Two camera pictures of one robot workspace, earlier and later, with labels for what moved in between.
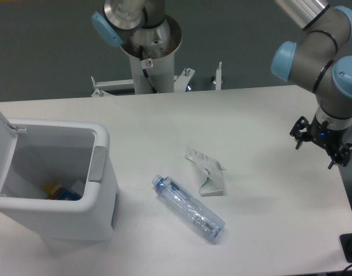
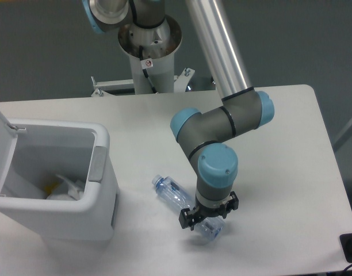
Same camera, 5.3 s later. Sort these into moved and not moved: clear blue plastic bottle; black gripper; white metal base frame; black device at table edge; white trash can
Moved: black gripper
Not moved: black device at table edge; white trash can; clear blue plastic bottle; white metal base frame
